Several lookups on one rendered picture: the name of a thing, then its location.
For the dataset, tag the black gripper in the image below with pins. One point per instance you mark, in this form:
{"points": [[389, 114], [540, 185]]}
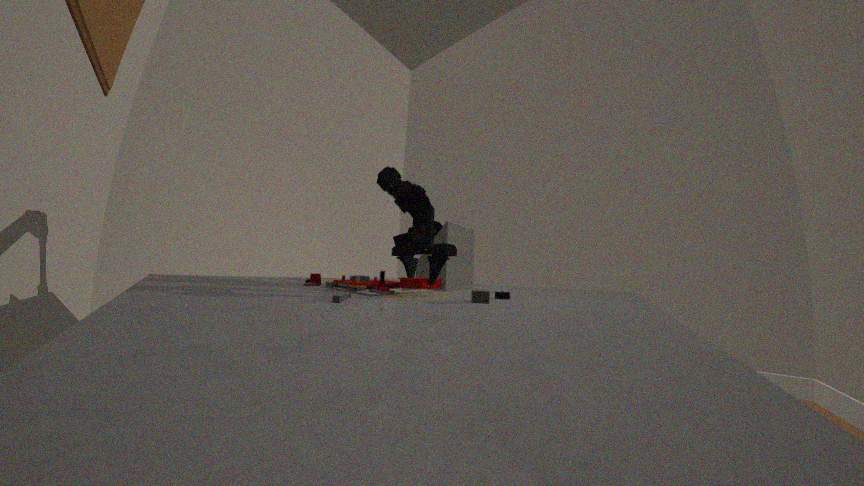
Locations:
{"points": [[440, 253]]}

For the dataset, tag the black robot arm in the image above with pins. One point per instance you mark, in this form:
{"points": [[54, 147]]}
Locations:
{"points": [[411, 198]]}

